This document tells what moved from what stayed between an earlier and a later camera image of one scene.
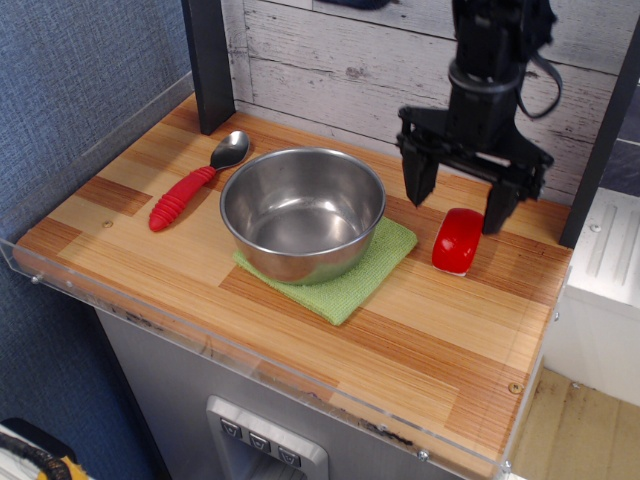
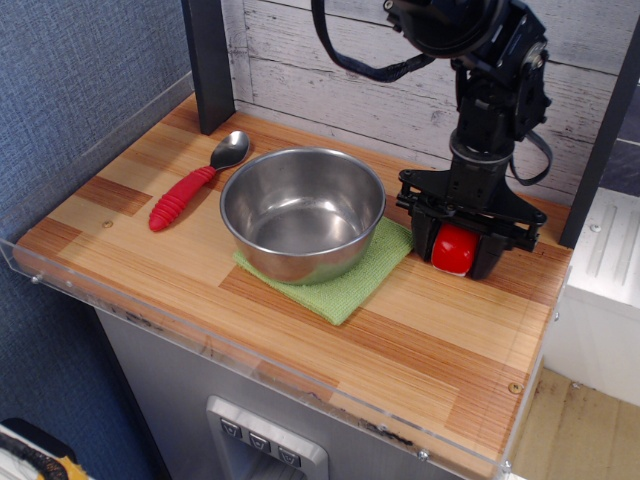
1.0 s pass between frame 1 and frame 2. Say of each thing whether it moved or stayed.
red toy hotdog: stayed
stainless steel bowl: stayed
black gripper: moved
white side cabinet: stayed
